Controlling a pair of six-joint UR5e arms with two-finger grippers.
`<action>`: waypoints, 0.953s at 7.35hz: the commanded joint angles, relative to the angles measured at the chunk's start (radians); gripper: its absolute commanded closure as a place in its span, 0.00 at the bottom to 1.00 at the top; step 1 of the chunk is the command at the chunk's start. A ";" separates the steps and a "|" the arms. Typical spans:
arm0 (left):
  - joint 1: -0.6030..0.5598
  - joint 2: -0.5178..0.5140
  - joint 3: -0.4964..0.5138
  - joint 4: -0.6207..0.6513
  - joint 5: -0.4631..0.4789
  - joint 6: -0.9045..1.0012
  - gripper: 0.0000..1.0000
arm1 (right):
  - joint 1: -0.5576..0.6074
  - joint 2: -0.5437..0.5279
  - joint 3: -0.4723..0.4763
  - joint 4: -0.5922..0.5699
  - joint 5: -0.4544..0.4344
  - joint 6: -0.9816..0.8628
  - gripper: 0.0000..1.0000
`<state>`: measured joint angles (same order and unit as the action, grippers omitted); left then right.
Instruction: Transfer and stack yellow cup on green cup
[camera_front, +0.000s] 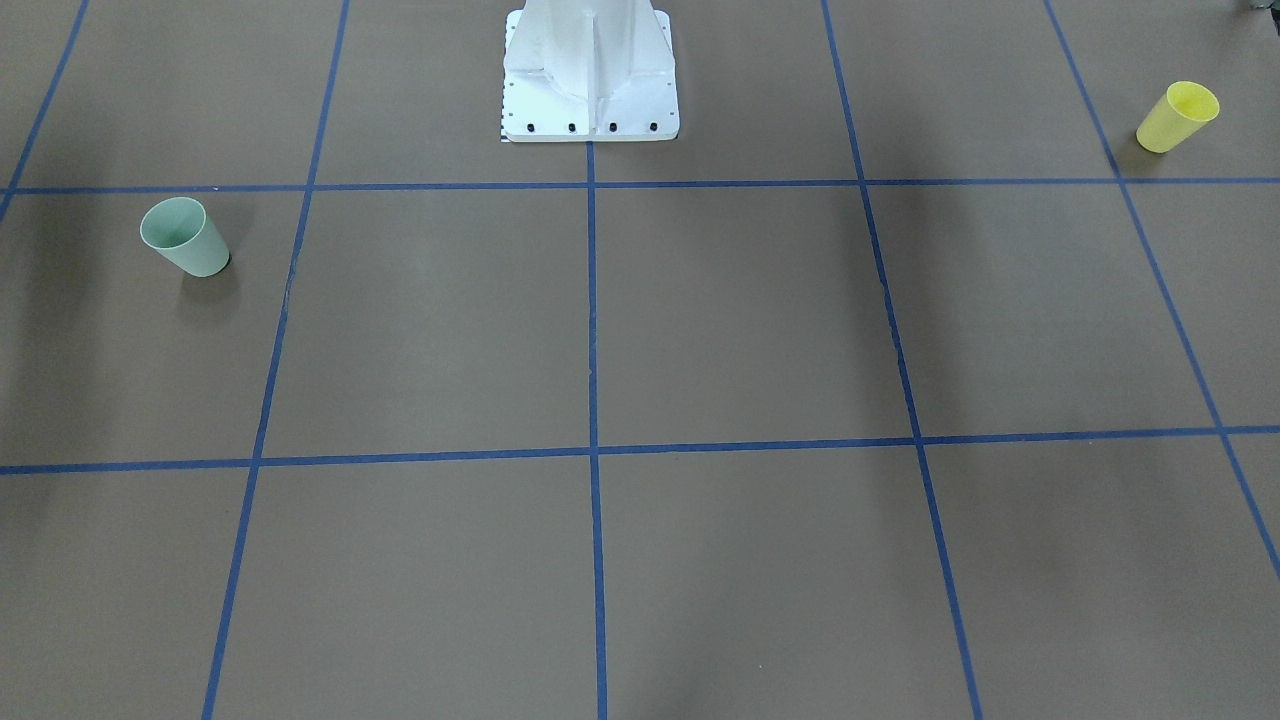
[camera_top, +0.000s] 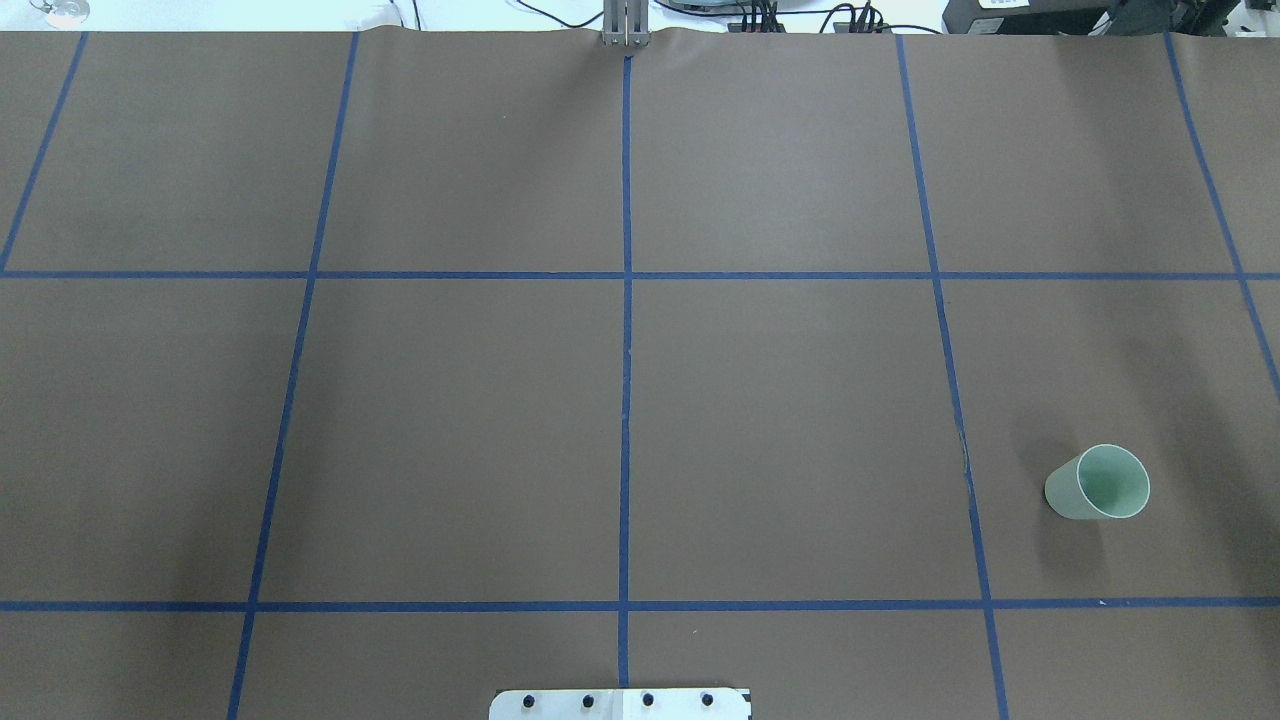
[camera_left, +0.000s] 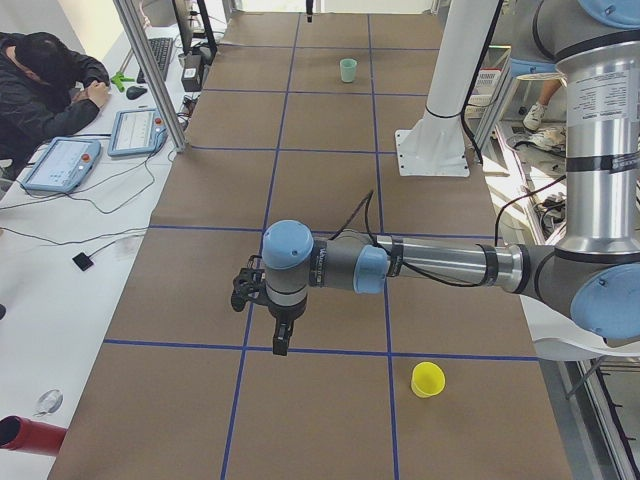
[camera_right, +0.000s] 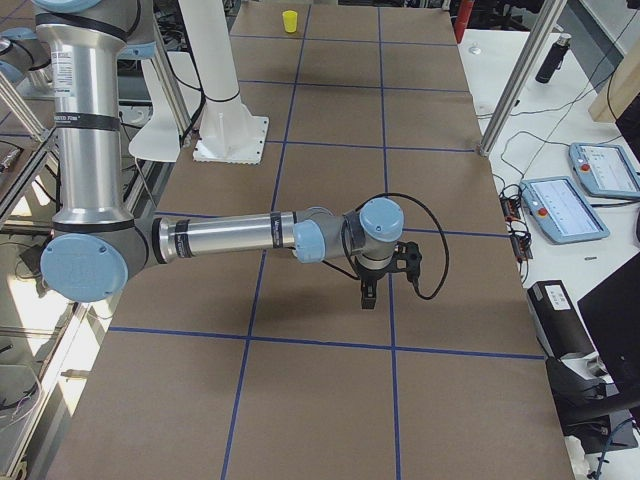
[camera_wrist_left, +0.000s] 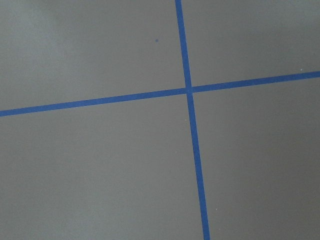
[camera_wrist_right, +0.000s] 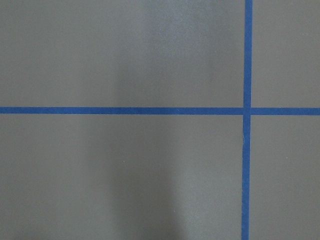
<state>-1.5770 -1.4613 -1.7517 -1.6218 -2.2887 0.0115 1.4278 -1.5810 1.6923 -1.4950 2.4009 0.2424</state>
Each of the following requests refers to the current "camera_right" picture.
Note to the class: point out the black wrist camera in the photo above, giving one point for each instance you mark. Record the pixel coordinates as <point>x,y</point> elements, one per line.
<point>409,260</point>

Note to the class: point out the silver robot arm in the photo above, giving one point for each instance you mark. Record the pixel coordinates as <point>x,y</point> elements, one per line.
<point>98,244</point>

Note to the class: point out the near blue teach pendant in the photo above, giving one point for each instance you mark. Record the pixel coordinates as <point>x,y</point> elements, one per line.
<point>562,211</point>

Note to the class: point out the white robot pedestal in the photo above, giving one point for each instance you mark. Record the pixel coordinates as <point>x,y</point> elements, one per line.
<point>229,133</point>

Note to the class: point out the white chair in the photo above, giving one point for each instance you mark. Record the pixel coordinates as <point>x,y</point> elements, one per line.
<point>159,140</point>

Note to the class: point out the far blue teach pendant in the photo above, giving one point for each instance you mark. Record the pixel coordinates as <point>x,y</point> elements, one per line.
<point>604,170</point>

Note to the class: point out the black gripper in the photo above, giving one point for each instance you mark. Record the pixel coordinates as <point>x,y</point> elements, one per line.
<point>370,275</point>

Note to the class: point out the yellow plastic cup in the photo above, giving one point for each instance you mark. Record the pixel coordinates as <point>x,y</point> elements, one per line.
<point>290,21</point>

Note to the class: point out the blue teach pendant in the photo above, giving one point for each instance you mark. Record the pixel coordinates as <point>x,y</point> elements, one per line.
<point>604,170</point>
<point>562,211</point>

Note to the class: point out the aluminium frame post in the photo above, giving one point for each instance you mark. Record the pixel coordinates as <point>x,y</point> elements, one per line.
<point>533,46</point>

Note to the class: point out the black water bottle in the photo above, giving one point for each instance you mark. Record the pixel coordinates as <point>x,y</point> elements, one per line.
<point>554,58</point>

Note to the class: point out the black monitor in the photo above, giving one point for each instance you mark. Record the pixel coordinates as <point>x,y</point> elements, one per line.
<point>611,314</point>

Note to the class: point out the black box with label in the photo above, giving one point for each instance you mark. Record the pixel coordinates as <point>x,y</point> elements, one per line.
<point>558,326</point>

